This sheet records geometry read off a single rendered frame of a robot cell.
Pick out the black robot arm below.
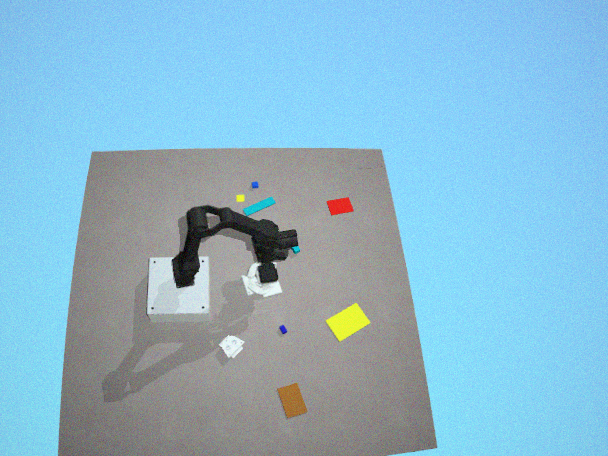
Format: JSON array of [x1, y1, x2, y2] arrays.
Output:
[[172, 205, 298, 288]]

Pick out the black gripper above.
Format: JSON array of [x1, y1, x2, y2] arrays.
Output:
[[254, 247, 278, 284]]

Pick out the orange rectangular block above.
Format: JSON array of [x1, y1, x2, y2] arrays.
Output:
[[277, 383, 308, 418]]

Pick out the red flat rectangular plate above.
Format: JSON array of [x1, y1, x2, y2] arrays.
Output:
[[327, 197, 354, 215]]

